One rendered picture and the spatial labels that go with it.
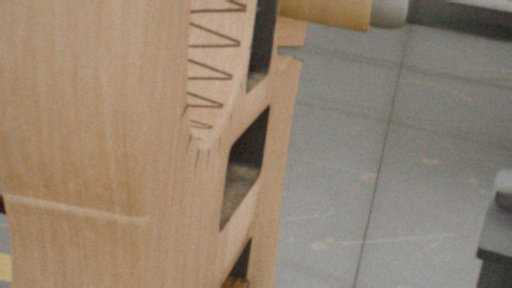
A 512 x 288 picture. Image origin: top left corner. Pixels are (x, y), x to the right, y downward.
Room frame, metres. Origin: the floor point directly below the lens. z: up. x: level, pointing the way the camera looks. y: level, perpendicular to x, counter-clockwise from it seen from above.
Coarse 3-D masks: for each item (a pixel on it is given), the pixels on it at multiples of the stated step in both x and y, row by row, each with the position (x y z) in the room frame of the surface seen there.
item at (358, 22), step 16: (288, 0) 0.47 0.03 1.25; (304, 0) 0.47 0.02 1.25; (320, 0) 0.47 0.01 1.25; (336, 0) 0.47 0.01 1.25; (352, 0) 0.47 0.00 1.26; (368, 0) 0.47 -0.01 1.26; (288, 16) 0.48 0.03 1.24; (304, 16) 0.47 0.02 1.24; (320, 16) 0.47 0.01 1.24; (336, 16) 0.47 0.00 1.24; (352, 16) 0.47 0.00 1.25; (368, 16) 0.47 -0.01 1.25
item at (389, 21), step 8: (376, 0) 0.47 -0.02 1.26; (384, 0) 0.47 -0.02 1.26; (392, 0) 0.47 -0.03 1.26; (400, 0) 0.47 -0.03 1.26; (376, 8) 0.47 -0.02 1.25; (384, 8) 0.47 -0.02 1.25; (392, 8) 0.47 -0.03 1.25; (400, 8) 0.47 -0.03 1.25; (376, 16) 0.47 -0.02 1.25; (384, 16) 0.47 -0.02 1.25; (392, 16) 0.47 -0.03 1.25; (400, 16) 0.47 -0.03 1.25; (376, 24) 0.47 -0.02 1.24; (384, 24) 0.47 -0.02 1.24; (392, 24) 0.47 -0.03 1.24; (400, 24) 0.47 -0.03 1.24
